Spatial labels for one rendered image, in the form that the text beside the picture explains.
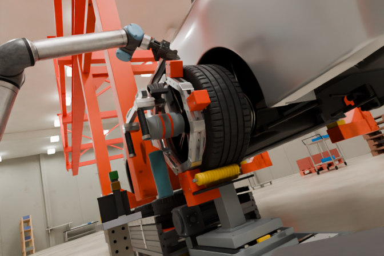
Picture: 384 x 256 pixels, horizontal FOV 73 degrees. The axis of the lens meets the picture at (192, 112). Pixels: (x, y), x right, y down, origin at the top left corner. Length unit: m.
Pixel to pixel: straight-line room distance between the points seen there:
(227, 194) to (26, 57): 1.13
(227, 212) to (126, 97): 1.10
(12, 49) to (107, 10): 1.35
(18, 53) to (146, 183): 1.08
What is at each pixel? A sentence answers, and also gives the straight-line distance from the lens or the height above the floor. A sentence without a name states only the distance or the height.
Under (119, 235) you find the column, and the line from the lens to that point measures 1.48.
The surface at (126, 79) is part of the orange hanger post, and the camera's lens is 2.07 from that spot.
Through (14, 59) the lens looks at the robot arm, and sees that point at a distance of 1.22.
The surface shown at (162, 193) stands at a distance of 1.47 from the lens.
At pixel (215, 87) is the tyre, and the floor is 0.91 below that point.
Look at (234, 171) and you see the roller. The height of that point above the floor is 0.50.
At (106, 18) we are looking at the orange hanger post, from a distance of 2.39.
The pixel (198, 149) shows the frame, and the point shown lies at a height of 0.65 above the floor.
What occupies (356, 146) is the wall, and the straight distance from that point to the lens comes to 10.93.
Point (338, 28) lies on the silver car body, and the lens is 1.15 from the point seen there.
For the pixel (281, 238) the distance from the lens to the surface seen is 1.41.
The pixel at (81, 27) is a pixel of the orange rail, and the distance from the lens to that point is 4.02.
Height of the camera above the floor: 0.45
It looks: 17 degrees up
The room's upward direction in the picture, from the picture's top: 18 degrees counter-clockwise
